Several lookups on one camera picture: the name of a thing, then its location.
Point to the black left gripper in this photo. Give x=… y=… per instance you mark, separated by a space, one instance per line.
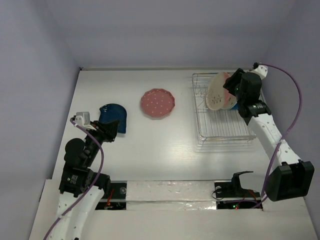
x=108 y=129

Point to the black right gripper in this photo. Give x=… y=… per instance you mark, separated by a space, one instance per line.
x=231 y=81

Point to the dark blue ribbed plate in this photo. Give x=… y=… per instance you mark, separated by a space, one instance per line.
x=111 y=112

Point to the white watermelon pattern plate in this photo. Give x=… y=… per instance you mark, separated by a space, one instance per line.
x=230 y=101

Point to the pink and cream plate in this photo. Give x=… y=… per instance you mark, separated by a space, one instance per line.
x=217 y=96

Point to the light blue dotted plate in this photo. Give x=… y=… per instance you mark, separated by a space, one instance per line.
x=235 y=107

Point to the pink white-dotted plate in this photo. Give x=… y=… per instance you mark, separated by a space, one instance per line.
x=157 y=103

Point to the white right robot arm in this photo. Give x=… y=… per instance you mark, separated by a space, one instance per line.
x=287 y=175

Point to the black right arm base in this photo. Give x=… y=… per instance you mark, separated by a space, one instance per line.
x=230 y=195

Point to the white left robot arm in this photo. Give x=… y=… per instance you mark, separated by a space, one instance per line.
x=80 y=188

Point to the white foil-covered front panel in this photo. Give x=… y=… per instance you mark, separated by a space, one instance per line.
x=170 y=195

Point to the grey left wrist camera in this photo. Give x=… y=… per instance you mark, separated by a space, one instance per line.
x=82 y=118

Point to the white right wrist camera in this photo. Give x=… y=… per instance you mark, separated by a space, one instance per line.
x=260 y=70

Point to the metal wire dish rack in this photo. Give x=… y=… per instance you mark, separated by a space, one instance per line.
x=216 y=126

